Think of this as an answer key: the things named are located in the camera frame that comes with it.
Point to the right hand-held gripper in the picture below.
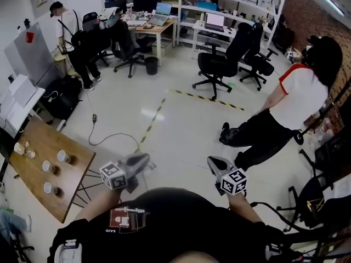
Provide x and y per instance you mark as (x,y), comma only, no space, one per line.
(233,181)

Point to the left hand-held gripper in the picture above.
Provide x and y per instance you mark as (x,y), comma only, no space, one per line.
(113,175)

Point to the clear plastic cup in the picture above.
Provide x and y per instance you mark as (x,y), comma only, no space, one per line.
(48,188)
(47,166)
(29,153)
(63,156)
(19,148)

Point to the person's right forearm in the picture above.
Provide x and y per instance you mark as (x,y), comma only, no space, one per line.
(242,207)

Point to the person's left forearm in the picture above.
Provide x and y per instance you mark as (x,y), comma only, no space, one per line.
(98,204)

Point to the person's black shirt torso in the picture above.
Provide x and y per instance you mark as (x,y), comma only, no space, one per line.
(175,229)

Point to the black folding chair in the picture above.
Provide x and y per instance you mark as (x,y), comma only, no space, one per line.
(318,199)

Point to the white waist device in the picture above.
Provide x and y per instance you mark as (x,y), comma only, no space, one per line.
(68,252)

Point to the black bag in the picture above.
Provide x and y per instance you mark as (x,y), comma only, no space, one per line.
(61,96)

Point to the blue cloth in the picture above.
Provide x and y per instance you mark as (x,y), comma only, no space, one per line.
(12,225)

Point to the black trash bin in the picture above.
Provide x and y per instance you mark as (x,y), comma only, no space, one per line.
(151,65)

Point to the black office chair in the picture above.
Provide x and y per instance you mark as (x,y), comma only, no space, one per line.
(124,45)
(259,63)
(219,62)
(94,41)

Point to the white boxes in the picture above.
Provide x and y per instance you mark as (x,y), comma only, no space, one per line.
(19,92)

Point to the round wooden stool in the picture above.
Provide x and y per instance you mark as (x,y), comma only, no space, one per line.
(61,60)

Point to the grey refrigerator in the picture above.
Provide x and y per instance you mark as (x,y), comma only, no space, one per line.
(33,53)

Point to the small white desk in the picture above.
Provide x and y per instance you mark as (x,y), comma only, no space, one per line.
(211,33)

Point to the wooden desk with white legs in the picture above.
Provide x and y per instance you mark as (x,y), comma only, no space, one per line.
(159,29)

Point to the black open laptop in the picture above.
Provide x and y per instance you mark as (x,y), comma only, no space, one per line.
(214,22)

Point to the white and black jacket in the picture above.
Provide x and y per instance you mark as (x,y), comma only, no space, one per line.
(109,16)

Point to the red sticker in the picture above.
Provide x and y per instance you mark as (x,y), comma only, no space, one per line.
(29,36)

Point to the silver open laptop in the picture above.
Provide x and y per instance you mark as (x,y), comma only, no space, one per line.
(162,14)

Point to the white shelving unit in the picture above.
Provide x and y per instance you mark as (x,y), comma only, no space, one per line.
(233,4)

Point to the black metal table frame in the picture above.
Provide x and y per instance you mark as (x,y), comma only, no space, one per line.
(85,185)

